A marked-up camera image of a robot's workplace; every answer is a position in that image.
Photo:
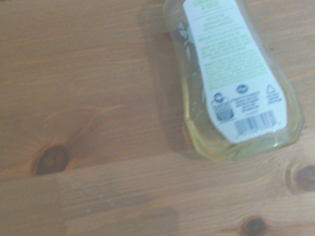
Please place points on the clear sanitizer bottle white cap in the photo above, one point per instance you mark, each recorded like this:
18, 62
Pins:
236, 81

